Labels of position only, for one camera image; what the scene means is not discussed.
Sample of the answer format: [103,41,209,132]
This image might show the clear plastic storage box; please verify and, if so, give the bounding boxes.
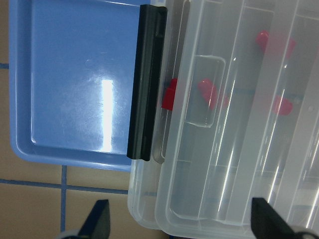
[128,0,319,239]

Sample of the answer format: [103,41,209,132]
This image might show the blue plastic tray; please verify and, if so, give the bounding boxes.
[9,0,144,171]

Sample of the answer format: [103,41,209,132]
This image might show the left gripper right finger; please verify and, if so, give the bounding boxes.
[250,197,295,239]

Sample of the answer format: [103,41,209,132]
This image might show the red block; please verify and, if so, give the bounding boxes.
[255,30,297,59]
[197,78,229,111]
[272,96,293,116]
[161,78,177,111]

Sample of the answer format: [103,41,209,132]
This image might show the black box latch handle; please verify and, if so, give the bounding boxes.
[127,4,167,161]

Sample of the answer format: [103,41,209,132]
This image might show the clear plastic box lid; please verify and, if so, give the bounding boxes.
[155,0,319,239]

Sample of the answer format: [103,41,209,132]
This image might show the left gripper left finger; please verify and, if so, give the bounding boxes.
[78,200,111,239]

